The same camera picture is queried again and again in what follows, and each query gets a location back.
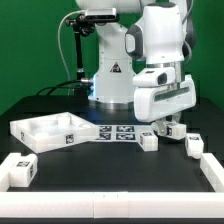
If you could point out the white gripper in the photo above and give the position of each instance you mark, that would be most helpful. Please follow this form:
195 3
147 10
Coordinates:
158 95

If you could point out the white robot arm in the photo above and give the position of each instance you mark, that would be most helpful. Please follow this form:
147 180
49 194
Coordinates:
142 47

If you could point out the AprilTag marker sheet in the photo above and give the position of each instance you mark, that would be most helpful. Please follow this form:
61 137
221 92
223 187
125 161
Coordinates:
118 133

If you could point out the white U-shaped obstacle fence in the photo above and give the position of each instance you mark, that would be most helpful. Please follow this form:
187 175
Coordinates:
115 204

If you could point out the black camera stand pole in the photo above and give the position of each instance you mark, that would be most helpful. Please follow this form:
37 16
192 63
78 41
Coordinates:
80 29

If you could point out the grey camera on stand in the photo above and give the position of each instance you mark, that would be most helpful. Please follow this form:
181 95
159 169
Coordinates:
99 15

